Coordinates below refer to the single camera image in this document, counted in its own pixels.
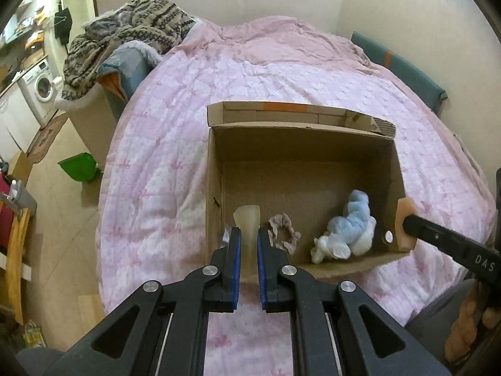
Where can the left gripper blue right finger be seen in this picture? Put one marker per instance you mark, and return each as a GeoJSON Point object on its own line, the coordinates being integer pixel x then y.
{"type": "Point", "coordinates": [274, 294]}

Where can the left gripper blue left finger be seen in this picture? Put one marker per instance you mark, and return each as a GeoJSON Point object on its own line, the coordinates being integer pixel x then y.
{"type": "Point", "coordinates": [223, 289]}

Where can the beige lace scrunchie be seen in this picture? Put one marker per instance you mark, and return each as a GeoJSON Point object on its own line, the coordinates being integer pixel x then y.
{"type": "Point", "coordinates": [282, 235]}

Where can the translucent silicone funnel piece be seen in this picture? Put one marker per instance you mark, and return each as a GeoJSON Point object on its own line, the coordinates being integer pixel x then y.
{"type": "Point", "coordinates": [247, 219]}

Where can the light blue plush toy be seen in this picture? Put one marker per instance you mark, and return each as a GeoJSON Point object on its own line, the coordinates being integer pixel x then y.
{"type": "Point", "coordinates": [347, 235]}

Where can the clear plastic packet with label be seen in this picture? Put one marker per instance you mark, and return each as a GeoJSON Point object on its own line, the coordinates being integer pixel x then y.
{"type": "Point", "coordinates": [226, 237]}

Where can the person's right hand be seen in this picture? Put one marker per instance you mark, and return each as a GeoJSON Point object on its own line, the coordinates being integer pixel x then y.
{"type": "Point", "coordinates": [464, 330]}

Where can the brown cardboard box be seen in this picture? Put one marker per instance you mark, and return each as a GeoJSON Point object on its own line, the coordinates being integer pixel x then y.
{"type": "Point", "coordinates": [303, 160]}

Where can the pink patterned quilt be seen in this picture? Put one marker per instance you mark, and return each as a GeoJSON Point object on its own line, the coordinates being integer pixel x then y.
{"type": "Point", "coordinates": [153, 197]}

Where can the teal cushion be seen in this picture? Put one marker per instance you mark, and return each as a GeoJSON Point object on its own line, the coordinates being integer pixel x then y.
{"type": "Point", "coordinates": [431, 93]}

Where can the green plastic bin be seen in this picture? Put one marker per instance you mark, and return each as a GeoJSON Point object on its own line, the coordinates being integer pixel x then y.
{"type": "Point", "coordinates": [81, 167]}

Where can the wooden chair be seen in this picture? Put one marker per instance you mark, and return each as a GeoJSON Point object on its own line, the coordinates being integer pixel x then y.
{"type": "Point", "coordinates": [13, 265]}

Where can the beige armchair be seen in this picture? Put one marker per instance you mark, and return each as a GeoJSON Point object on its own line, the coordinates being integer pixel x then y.
{"type": "Point", "coordinates": [94, 117]}

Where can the grey container with bottle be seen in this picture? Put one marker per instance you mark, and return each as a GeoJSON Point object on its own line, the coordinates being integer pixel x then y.
{"type": "Point", "coordinates": [21, 197]}

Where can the red suitcase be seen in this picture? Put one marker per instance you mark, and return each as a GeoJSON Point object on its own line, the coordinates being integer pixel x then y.
{"type": "Point", "coordinates": [6, 217]}

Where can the brown door mat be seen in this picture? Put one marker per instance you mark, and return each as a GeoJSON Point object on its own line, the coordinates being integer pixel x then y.
{"type": "Point", "coordinates": [45, 137]}

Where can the small cardboard box on floor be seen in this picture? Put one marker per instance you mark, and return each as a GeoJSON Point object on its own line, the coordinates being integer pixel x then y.
{"type": "Point", "coordinates": [19, 168]}

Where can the blue grey jacket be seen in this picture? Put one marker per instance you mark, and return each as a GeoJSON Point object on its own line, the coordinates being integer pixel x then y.
{"type": "Point", "coordinates": [126, 68]}

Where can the patterned knit blanket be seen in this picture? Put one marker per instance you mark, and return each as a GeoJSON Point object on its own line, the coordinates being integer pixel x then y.
{"type": "Point", "coordinates": [157, 25]}

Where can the white kitchen cabinet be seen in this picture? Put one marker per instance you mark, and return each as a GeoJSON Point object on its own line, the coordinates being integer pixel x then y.
{"type": "Point", "coordinates": [18, 124]}

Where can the white washing machine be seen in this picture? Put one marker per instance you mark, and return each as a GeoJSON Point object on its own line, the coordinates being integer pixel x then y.
{"type": "Point", "coordinates": [39, 90]}

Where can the black hanging garment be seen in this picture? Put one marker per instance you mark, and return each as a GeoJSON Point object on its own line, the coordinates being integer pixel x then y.
{"type": "Point", "coordinates": [62, 26]}

